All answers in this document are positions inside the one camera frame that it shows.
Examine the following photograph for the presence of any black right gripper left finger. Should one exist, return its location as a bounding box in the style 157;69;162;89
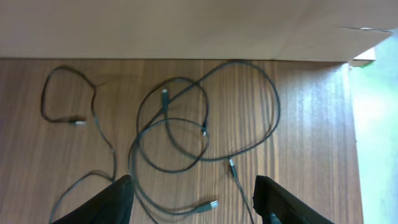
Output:
54;175;134;224

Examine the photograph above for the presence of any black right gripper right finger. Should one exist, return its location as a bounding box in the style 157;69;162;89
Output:
252;175;333;224

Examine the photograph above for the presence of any thick black USB cable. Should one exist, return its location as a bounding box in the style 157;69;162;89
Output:
127;60;281;224

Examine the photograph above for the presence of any thin black USB cable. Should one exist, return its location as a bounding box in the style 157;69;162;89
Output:
40;65;118;224

